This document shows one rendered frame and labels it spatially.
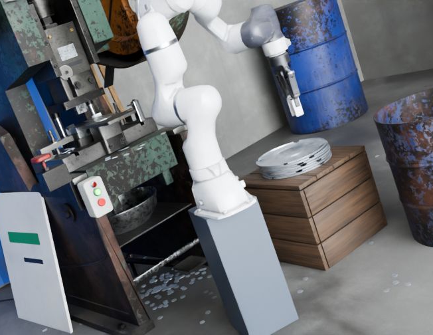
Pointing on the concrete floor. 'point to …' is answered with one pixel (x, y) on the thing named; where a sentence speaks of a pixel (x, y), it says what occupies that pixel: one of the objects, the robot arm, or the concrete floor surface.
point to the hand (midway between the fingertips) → (295, 106)
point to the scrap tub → (415, 159)
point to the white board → (31, 259)
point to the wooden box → (321, 209)
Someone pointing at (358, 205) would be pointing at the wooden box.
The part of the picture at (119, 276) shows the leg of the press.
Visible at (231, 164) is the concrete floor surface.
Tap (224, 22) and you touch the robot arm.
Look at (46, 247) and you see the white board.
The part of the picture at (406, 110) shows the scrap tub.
